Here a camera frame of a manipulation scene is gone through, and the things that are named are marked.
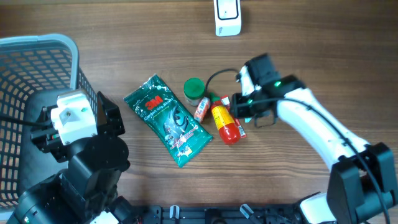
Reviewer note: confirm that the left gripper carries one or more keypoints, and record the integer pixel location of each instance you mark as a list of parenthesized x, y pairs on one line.
[(45, 138)]

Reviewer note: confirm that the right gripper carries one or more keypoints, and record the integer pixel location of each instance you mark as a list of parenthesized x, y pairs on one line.
[(240, 107)]

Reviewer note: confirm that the red sauce bottle yellow label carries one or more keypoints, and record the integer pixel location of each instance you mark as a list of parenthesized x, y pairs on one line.
[(225, 124)]

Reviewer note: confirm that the small orange snack packet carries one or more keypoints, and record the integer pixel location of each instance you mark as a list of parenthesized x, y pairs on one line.
[(202, 109)]

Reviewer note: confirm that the green lid jar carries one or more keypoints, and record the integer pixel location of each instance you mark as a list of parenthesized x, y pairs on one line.
[(194, 90)]

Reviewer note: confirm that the green 3M gloves packet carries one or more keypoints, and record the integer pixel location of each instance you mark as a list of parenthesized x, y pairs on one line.
[(156, 104)]

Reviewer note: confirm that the grey plastic mesh basket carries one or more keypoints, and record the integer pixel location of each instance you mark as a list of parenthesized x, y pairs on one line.
[(34, 71)]

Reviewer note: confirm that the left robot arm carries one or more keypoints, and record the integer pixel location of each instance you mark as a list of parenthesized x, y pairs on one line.
[(95, 156)]

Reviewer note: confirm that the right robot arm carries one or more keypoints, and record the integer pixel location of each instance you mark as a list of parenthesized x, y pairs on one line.
[(362, 181)]

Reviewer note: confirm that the white barcode scanner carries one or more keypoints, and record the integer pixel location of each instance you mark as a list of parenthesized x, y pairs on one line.
[(228, 21)]

